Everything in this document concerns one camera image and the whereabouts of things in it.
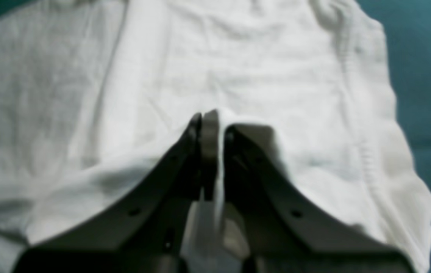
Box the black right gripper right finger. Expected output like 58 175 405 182
224 126 414 273

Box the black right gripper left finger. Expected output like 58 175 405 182
14 110 219 273

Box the white T-shirt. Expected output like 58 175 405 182
0 0 431 273

